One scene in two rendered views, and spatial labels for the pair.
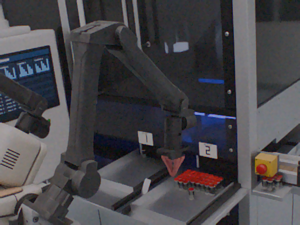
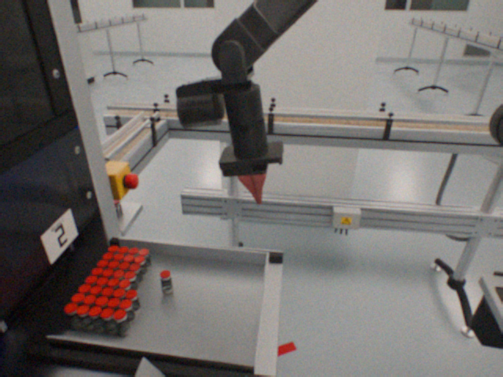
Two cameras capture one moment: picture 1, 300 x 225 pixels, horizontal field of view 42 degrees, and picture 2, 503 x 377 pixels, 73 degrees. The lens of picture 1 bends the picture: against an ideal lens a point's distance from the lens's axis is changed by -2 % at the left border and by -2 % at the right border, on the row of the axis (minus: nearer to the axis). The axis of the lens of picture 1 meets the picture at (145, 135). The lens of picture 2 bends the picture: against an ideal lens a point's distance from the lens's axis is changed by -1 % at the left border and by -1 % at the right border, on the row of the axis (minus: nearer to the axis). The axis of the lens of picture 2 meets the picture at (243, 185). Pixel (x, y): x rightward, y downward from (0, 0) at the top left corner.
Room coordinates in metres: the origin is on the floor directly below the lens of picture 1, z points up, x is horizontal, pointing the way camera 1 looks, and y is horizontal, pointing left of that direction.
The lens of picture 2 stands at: (1.54, 0.33, 1.40)
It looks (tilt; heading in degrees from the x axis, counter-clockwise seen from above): 30 degrees down; 236
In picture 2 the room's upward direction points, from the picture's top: straight up
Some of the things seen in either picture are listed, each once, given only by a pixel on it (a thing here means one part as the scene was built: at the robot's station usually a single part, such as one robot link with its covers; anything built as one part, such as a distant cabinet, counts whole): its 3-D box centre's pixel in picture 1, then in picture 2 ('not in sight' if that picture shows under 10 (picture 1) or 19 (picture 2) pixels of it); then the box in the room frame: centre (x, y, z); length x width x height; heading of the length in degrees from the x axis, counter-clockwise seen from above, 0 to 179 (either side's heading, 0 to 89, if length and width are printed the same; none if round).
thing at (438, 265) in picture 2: not in sight; (453, 287); (-0.07, -0.11, 0.07); 0.50 x 0.08 x 0.14; 49
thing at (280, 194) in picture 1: (273, 188); (109, 217); (1.41, -0.50, 0.87); 0.14 x 0.13 x 0.02; 139
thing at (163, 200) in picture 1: (183, 196); (173, 295); (1.39, -0.12, 0.90); 0.34 x 0.26 x 0.04; 138
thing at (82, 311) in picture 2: (201, 181); (108, 284); (1.49, -0.21, 0.91); 0.18 x 0.02 x 0.05; 48
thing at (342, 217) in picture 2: not in sight; (345, 217); (0.44, -0.47, 0.50); 0.12 x 0.05 x 0.09; 139
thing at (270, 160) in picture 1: (266, 164); (112, 180); (1.39, -0.46, 1.00); 0.08 x 0.07 x 0.07; 139
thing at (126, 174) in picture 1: (136, 169); not in sight; (1.70, 0.06, 0.90); 0.34 x 0.26 x 0.04; 139
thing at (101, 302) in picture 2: (198, 183); (118, 286); (1.47, -0.20, 0.91); 0.18 x 0.02 x 0.05; 48
